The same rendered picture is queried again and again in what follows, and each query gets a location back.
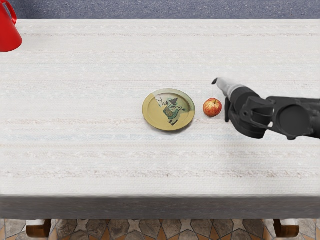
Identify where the red yellow apple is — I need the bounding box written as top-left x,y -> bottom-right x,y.
202,97 -> 223,118

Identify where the yellow plate with bird print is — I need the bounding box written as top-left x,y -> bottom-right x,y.
141,88 -> 196,132

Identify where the red mug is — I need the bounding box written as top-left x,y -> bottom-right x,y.
0,0 -> 23,53

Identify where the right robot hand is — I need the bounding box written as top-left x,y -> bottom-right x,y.
211,77 -> 245,124

